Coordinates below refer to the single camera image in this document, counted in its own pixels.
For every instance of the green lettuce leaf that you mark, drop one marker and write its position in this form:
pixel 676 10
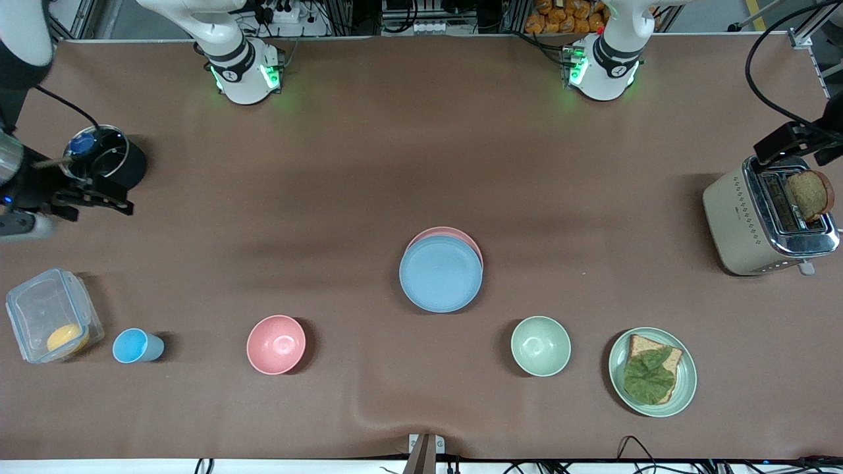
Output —
pixel 649 378

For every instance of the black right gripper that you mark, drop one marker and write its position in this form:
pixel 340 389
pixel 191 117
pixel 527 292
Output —
pixel 41 185

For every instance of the aluminium frame profile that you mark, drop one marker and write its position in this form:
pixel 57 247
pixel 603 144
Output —
pixel 813 26

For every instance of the green deep bowl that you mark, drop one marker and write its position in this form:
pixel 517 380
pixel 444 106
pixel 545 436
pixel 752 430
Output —
pixel 541 346

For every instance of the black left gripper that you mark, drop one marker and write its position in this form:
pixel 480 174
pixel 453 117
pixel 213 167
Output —
pixel 831 125

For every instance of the square light bread slice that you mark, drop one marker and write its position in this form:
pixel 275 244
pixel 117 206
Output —
pixel 658 345

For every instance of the blue plastic cup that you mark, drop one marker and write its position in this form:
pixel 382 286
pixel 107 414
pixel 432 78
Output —
pixel 135 345

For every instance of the dark round-topped bread slice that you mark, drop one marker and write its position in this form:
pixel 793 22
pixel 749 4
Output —
pixel 809 194

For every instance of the metal mounting bracket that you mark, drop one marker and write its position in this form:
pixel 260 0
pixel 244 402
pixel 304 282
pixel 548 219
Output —
pixel 426 451

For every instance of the pile of orange snacks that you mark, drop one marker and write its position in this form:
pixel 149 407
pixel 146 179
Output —
pixel 566 16

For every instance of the white power strip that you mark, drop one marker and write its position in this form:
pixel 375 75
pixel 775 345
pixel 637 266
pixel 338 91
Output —
pixel 283 12
pixel 431 27

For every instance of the yellow round fruit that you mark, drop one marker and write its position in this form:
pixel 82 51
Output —
pixel 68 339

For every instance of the blue shallow bowl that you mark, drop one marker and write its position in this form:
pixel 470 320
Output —
pixel 441 275

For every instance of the pink shallow bowl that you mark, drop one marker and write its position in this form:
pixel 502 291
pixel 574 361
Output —
pixel 448 232

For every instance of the green plate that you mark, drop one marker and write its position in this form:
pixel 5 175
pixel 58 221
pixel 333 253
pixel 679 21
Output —
pixel 619 378

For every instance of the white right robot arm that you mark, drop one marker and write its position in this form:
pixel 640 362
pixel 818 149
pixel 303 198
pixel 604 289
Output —
pixel 244 72

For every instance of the clear blue-sealed plastic container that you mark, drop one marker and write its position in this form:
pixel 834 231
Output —
pixel 39 309

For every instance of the beige and chrome toaster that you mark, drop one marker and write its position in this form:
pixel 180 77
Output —
pixel 737 224

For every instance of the pink deep bowl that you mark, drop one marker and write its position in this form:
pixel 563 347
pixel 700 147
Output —
pixel 276 345

